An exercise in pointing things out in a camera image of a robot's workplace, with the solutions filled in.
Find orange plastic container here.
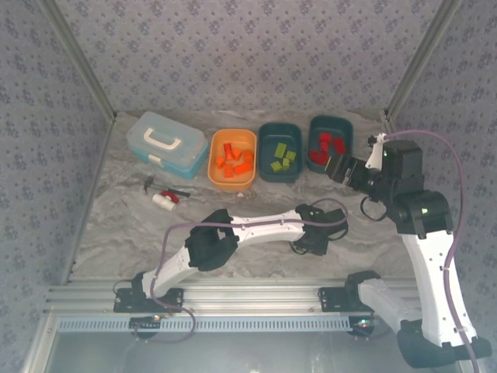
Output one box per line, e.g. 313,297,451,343
207,128,258,193

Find aluminium frame leg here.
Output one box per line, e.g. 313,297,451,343
21,312,59,373

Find dark teal plastic container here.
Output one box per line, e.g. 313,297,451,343
257,122,304,183
306,114,355,175

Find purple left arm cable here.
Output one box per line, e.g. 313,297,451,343
134,197,349,343

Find small circuit board with LED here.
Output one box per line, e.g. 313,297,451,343
129,316,163,328
348,316,380,329

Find slotted grey cable duct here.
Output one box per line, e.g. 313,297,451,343
57,315,374,333

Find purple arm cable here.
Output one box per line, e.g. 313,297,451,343
349,130,481,373
134,197,349,343

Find aluminium frame post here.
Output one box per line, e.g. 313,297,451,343
36,0,119,120
383,0,465,120

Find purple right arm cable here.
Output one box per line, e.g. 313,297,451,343
349,130,481,373

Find aluminium table side rail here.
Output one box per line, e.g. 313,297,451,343
60,114,120,287
382,110,397,137

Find aluminium mounting rail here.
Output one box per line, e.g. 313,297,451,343
44,276,422,314

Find clear blue storage box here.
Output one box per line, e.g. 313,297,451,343
126,111,208,180

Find small black toy hammer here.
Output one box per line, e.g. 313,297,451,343
144,176,192,198

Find white pipe valve red handle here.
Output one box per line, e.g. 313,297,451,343
151,189,181,213

